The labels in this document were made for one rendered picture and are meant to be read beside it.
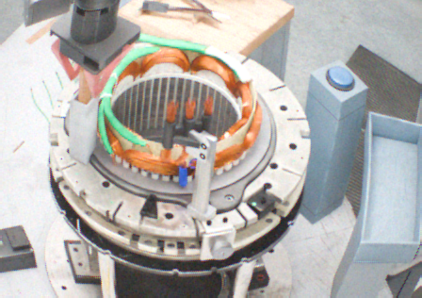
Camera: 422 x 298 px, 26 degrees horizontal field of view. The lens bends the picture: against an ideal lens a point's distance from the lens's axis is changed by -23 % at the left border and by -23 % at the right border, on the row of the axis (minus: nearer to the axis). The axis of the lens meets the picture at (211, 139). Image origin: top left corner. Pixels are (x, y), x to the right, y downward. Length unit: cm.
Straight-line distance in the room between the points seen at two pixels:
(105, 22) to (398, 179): 52
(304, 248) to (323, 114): 22
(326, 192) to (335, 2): 196
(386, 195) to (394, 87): 182
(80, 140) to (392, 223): 42
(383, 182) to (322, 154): 20
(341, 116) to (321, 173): 12
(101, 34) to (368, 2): 256
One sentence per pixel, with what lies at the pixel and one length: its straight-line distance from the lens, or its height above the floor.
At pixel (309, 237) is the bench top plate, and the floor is 78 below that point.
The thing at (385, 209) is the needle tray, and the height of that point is 102.
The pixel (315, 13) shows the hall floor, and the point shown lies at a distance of 340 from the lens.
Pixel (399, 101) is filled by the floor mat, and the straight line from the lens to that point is 313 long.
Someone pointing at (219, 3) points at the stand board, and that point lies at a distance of 155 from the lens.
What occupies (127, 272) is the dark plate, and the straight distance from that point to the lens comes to 154.
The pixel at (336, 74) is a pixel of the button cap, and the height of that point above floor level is 104.
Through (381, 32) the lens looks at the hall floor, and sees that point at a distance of 343.
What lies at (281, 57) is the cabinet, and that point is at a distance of 162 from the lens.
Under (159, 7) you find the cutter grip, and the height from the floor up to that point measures 109.
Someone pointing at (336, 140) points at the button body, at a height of 96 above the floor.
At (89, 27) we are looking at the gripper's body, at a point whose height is 132.
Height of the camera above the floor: 198
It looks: 44 degrees down
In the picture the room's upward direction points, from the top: 8 degrees clockwise
